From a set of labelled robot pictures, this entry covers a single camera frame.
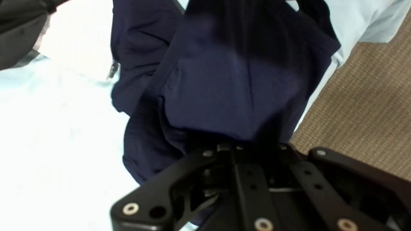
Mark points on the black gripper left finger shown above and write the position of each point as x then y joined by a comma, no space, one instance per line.
171,193

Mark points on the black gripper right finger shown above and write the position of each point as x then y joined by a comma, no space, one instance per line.
342,193

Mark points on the navy blue cloth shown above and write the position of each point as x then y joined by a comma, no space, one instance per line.
223,85

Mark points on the black garment with swoosh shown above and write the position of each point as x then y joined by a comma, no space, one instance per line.
21,30

